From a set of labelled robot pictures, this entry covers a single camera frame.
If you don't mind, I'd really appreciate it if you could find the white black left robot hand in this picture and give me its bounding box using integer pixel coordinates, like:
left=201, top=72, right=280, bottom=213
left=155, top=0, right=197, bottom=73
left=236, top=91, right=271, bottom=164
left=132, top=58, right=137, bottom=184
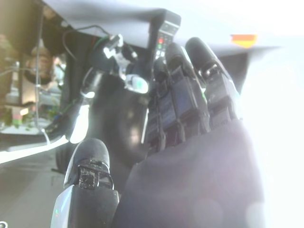
left=50, top=37, right=268, bottom=228

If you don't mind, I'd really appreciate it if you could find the black handheld radio device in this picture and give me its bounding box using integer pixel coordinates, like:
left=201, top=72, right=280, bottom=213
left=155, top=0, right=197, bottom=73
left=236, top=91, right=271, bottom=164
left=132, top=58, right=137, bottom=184
left=144, top=9, right=182, bottom=72

